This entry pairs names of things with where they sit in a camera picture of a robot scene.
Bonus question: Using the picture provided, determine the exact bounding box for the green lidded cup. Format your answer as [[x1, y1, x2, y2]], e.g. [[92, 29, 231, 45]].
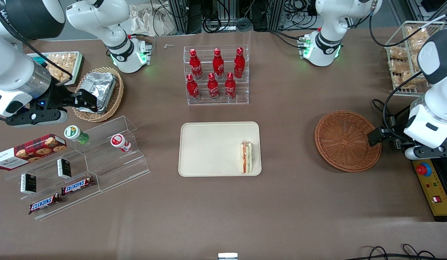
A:
[[64, 125, 89, 145]]

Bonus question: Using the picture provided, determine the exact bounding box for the Snickers chocolate bar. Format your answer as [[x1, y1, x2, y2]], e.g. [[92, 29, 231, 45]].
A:
[[61, 176, 95, 196], [28, 193, 63, 215]]

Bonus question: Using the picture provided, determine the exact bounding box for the black table cable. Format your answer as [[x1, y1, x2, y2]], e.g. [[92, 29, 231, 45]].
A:
[[371, 99, 394, 125]]

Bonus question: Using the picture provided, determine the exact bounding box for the clear acrylic bottle rack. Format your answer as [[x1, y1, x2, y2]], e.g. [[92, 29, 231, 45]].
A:
[[184, 44, 250, 106]]

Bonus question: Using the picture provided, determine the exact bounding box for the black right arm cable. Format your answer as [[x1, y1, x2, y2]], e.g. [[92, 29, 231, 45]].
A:
[[0, 9, 73, 86]]

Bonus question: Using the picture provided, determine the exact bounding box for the red cola bottle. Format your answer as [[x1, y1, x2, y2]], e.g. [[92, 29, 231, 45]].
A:
[[186, 74, 201, 101], [233, 47, 245, 79], [189, 49, 203, 80], [225, 72, 237, 100], [207, 73, 220, 100], [212, 48, 225, 79]]

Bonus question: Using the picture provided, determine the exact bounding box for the white tray of snacks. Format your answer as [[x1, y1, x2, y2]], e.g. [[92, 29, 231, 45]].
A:
[[27, 51, 84, 86]]

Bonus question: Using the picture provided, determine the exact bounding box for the brown round wicker basket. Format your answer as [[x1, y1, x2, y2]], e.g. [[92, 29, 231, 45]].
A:
[[314, 110, 382, 173]]

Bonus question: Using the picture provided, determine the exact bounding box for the crumpled brown paper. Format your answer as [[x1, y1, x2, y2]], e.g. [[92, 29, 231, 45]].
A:
[[129, 3, 177, 36]]

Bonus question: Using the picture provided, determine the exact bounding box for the light oval wicker basket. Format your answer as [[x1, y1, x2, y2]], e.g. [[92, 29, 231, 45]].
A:
[[72, 67, 124, 123]]

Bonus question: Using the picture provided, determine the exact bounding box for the black yellow control box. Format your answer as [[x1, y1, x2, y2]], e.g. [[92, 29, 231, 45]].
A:
[[388, 105, 447, 222]]

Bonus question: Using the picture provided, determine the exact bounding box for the aluminium frame rack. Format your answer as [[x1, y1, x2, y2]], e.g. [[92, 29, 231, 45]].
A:
[[167, 0, 286, 35]]

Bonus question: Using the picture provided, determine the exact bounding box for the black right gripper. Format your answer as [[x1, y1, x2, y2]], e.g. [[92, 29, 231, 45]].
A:
[[26, 85, 98, 113]]

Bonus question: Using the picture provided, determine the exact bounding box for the red lidded cup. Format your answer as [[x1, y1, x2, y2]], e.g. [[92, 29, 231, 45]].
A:
[[110, 134, 132, 153]]

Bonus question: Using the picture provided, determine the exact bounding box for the plastic-wrapped triangle sandwich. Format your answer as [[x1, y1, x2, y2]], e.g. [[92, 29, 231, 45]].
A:
[[240, 141, 253, 174]]

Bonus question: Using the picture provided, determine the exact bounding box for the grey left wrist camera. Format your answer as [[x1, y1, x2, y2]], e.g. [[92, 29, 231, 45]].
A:
[[405, 146, 447, 160]]

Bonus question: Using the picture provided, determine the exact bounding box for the beige plastic tray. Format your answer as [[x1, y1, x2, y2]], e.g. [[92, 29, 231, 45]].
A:
[[178, 122, 262, 177]]

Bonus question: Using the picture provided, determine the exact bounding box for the red tartan cookie box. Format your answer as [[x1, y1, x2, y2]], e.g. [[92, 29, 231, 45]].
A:
[[0, 134, 67, 171]]

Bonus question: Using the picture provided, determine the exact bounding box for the white wire rack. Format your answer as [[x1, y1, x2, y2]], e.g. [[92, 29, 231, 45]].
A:
[[384, 21, 446, 97]]

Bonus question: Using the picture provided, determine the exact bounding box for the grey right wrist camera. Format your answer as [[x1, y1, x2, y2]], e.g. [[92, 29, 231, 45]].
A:
[[6, 108, 68, 127]]

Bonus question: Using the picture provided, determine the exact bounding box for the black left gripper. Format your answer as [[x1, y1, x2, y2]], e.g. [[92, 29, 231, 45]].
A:
[[368, 125, 412, 147]]

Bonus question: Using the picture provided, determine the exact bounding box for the black looped cable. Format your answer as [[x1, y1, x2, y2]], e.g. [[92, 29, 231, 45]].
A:
[[353, 244, 447, 260]]

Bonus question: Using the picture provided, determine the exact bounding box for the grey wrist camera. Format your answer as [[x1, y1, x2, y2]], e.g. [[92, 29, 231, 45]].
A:
[[6, 108, 68, 127], [405, 146, 447, 160]]

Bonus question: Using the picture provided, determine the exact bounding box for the small black white box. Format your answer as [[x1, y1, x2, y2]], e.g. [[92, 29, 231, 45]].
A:
[[20, 173, 37, 195], [57, 158, 72, 179]]

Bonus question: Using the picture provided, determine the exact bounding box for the clear acrylic stepped display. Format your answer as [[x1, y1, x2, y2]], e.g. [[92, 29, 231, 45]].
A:
[[5, 116, 151, 221]]

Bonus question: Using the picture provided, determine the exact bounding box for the aluminium foil tray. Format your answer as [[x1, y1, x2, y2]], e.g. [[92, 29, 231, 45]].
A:
[[76, 72, 117, 113]]

